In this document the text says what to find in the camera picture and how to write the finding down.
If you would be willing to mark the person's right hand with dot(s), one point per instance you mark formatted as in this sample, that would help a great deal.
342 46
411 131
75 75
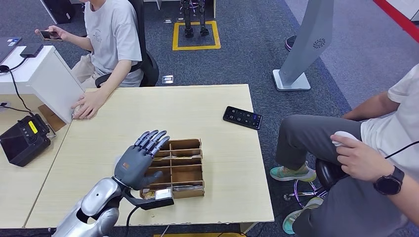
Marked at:
63 32

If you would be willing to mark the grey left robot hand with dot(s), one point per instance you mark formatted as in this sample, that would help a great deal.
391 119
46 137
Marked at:
134 166

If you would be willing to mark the person's left hand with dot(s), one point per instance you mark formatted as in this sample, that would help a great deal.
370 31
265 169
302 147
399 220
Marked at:
88 104
363 160

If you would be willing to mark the black smartphone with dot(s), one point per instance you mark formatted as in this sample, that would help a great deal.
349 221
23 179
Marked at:
242 117
49 35

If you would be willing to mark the white handheld controller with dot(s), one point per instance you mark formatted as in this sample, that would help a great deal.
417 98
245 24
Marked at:
340 135

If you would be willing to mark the person's right forearm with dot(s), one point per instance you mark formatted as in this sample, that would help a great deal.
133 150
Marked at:
80 42
370 106

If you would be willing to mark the person's left forearm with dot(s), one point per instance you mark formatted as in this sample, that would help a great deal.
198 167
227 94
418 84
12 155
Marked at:
116 75
410 202

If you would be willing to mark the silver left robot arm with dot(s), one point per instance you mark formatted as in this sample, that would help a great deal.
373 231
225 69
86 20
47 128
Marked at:
98 196

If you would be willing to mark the yellow printed card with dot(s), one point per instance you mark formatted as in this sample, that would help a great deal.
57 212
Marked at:
149 195

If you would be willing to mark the pale card stack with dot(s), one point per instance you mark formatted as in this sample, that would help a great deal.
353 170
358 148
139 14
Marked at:
180 158

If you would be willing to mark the person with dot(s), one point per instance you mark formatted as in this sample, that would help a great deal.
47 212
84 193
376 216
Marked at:
111 32
301 137

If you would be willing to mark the wooden card organizer box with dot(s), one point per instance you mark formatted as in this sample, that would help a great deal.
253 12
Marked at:
185 175

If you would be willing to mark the white card stack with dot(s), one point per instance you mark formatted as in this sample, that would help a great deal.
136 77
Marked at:
188 188

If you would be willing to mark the black cabinet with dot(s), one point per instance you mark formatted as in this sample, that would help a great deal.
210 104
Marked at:
60 11

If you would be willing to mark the black wristwatch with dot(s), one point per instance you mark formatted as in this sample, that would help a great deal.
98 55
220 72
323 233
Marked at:
389 183

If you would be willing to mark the small black box device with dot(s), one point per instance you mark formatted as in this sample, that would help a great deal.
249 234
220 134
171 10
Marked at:
31 49

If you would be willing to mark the brown cardboard sheet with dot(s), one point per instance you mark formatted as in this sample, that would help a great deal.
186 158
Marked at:
52 117

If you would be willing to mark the black stool chrome base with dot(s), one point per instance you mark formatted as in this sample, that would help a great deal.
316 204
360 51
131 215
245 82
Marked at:
327 173

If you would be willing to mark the white box stand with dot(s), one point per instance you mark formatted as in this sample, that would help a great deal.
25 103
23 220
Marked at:
39 72

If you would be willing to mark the dark laptop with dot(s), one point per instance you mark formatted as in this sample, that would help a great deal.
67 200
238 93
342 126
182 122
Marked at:
8 47

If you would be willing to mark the black office chair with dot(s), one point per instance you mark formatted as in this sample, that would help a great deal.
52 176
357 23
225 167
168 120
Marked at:
150 70

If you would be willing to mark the teal right shoe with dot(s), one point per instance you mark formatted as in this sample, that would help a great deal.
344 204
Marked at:
291 174

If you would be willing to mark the teal shoe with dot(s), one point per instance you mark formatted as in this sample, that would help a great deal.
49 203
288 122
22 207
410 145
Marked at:
294 217
291 174

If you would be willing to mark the black terminal with yellow label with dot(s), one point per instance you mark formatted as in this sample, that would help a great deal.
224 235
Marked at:
19 144

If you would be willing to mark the teal left shoe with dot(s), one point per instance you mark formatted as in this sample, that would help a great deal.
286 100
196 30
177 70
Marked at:
294 217

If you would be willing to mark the small silver floor socket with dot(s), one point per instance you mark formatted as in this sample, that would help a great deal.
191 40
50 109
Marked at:
168 21
180 19

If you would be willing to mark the yellow floor tape square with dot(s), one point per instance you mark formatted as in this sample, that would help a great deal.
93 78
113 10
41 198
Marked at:
196 47

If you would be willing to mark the black humanoid robot legs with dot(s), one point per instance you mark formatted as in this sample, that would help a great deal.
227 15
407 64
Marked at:
188 16

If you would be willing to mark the pale desk leg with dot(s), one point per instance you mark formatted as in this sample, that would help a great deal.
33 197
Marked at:
248 227

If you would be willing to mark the grey kiosk stand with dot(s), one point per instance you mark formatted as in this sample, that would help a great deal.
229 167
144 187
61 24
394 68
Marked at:
307 42

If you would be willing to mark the dark shoe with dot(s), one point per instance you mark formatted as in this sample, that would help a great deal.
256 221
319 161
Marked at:
290 43

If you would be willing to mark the white cabinet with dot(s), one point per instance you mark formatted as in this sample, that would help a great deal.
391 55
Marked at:
409 8

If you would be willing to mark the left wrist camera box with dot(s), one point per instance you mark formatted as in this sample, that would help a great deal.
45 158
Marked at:
160 202

